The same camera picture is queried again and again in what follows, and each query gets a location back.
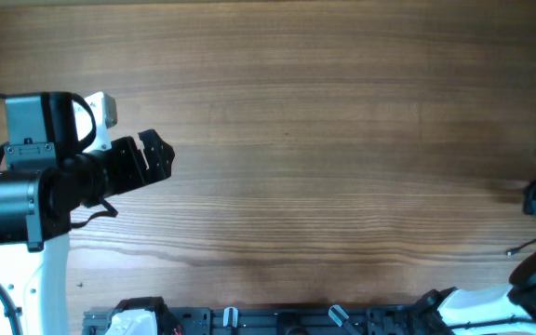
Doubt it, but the black USB cable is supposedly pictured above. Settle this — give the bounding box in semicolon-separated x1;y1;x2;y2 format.
504;222;536;257

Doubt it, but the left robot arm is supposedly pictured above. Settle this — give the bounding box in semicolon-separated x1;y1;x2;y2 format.
0;91;175;334

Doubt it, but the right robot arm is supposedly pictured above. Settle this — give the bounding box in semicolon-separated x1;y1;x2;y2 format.
415;177;536;334

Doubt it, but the black aluminium base frame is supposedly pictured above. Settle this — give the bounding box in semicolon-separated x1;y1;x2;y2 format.
81;304;441;335

